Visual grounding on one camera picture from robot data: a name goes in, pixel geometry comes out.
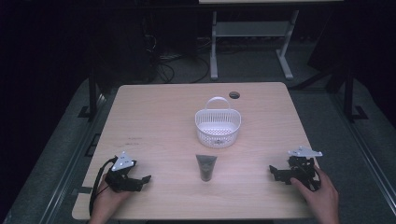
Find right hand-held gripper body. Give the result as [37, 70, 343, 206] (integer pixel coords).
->
[287, 146, 324, 191]

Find white plastic basket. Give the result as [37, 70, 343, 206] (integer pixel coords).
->
[194, 96, 243, 149]

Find grey squeeze tube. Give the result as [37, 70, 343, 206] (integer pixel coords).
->
[195, 154, 219, 183]

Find white table frame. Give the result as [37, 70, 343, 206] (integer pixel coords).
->
[198, 0, 344, 81]

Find black metal post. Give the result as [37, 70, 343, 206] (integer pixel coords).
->
[78, 63, 100, 119]
[343, 69, 370, 123]

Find metal floor rail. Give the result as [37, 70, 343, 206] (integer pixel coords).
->
[331, 92, 396, 216]
[38, 92, 108, 224]

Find person's right hand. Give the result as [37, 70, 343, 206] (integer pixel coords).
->
[290, 164, 340, 224]

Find black floor cables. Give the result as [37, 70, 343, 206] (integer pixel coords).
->
[143, 32, 211, 85]

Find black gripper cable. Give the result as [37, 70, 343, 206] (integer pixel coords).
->
[89, 156, 119, 217]

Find person's left hand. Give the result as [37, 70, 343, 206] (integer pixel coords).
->
[88, 177, 133, 224]

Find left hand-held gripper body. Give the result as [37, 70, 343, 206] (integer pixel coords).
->
[105, 150, 138, 193]

